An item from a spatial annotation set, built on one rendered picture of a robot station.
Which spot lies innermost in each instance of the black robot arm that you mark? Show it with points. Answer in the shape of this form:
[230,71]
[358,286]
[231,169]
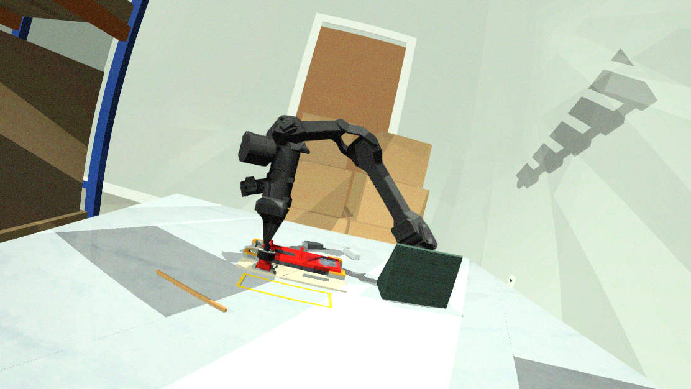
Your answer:
[284,142]

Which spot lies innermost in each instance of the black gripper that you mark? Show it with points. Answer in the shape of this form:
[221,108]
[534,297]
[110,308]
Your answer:
[274,208]

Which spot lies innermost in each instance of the black and grey wheel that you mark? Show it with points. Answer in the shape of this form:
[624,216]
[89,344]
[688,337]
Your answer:
[265,255]

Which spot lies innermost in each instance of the long wooden stick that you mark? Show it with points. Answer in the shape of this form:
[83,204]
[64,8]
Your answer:
[192,292]

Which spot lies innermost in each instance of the white rectangular block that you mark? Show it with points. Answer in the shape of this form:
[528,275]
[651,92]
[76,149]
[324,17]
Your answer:
[351,253]

